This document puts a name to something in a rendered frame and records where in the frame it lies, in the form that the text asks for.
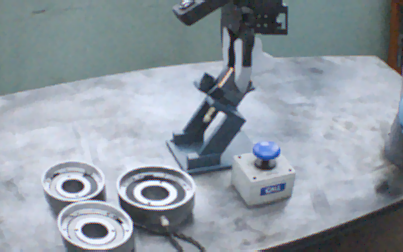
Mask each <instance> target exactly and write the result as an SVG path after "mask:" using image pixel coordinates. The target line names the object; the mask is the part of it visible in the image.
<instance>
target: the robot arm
mask: <svg viewBox="0 0 403 252"><path fill-rule="evenodd" d="M220 7H221V18H220V25H221V43H222V48H223V59H224V64H225V65H227V66H229V67H230V68H232V69H234V70H235V78H234V82H235V84H236V86H237V88H238V89H239V91H240V93H242V94H243V93H245V92H246V90H247V88H248V85H249V79H250V78H251V77H253V76H256V75H258V74H260V73H265V72H267V71H269V70H271V69H273V67H274V65H275V60H274V58H273V57H272V56H270V55H267V54H266V53H264V52H263V50H262V45H261V41H260V39H259V38H258V37H257V36H256V35H255V34H262V35H280V36H281V35H288V5H286V4H285V3H283V0H183V1H181V2H179V4H178V5H175V6H174V7H173V8H172V10H173V12H174V14H175V16H176V17H177V18H178V19H179V20H180V21H181V22H182V23H183V24H184V25H186V26H191V25H194V23H196V22H197V21H200V20H201V19H202V18H204V17H207V15H208V14H210V13H213V12H214V11H215V10H217V9H218V8H220ZM279 13H281V14H285V18H286V19H285V28H282V27H281V26H282V22H280V21H279V20H277V17H279V16H280V15H279ZM277 27H281V28H277ZM400 93H401V95H400V101H399V107H398V112H397V114H396V117H395V119H394V121H393V124H392V125H391V128H390V130H389V132H387V136H386V141H385V144H384V150H385V153H386V156H387V157H388V159H389V160H390V162H391V161H392V163H393V164H395V165H396V166H398V167H399V168H401V169H403V77H402V86H401V92H400Z"/></svg>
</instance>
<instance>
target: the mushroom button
mask: <svg viewBox="0 0 403 252"><path fill-rule="evenodd" d="M253 154H254V156H255V157H256V158H258V159H261V160H262V163H263V164H267V163H269V162H270V160H272V159H275V158H277V157H279V156H280V155H281V149H280V147H279V145H278V144H277V143H276V142H273V141H269V140H267V141H262V142H258V143H257V144H256V145H255V146H253Z"/></svg>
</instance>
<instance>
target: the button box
mask: <svg viewBox="0 0 403 252"><path fill-rule="evenodd" d="M295 175H296V171H295V170H294V169H293V168H292V166H291V164H290V163H288V162H287V160H286V159H285V157H284V156H283V154H281V155H280V156H279V157H277V158H275V159H272V160H270V162H269V163H267V164H263V163H262V160H261V159H258V158H256V157H255V156H254V154H253V152H251V153H245V154H239V155H234V156H233V157H232V173H231V183H232V184H233V186H234V187H235V189H236V190H237V192H238V194H239V195H240V197H242V199H243V200H244V202H245V204H246V205H247V207H248V208H252V207H255V206H257V205H262V204H267V203H271V202H276V201H281V200H283V199H285V198H290V197H291V195H292V192H293V188H294V181H295Z"/></svg>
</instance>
